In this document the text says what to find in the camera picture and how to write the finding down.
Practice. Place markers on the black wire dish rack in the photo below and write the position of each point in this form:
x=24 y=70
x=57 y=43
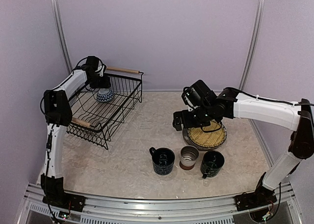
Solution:
x=103 y=120

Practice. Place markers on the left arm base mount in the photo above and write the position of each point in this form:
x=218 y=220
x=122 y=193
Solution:
x=71 y=202

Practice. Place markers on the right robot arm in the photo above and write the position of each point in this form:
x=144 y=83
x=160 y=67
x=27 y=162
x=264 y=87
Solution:
x=204 y=106

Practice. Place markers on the right aluminium corner post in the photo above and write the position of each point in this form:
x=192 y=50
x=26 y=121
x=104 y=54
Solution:
x=253 y=43

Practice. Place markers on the white brown ceramic cup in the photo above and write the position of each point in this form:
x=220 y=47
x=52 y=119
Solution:
x=188 y=157

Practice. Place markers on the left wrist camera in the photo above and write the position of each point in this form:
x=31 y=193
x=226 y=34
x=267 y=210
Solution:
x=101 y=69

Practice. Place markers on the ribbed round woven plate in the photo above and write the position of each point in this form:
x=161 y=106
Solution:
x=206 y=134

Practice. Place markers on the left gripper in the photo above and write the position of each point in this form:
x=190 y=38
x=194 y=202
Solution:
x=105 y=83

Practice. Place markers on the dark green mug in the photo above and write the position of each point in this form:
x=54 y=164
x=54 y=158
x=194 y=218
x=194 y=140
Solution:
x=212 y=163

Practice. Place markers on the dark blue mug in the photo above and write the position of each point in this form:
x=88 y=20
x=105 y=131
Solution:
x=163 y=160

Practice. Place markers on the grey reindeer plate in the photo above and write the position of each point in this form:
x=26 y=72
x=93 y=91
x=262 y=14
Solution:
x=187 y=140

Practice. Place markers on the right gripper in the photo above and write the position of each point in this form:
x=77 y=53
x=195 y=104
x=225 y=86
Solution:
x=177 y=119

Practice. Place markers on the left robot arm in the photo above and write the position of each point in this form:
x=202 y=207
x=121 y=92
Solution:
x=55 y=106

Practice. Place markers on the left aluminium corner post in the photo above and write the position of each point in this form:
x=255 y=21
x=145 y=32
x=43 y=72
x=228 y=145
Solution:
x=61 y=35

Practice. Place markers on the aluminium front rail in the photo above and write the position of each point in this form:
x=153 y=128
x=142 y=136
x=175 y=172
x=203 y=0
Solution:
x=113 y=210

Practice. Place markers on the aluminium corner post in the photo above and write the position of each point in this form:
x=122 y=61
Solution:
x=253 y=43
x=61 y=35

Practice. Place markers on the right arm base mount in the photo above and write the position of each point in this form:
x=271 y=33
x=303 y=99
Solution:
x=253 y=200

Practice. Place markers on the blue white patterned bowl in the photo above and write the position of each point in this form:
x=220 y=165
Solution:
x=105 y=95

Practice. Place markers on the white blue striped plate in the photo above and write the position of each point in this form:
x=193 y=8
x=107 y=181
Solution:
x=222 y=138

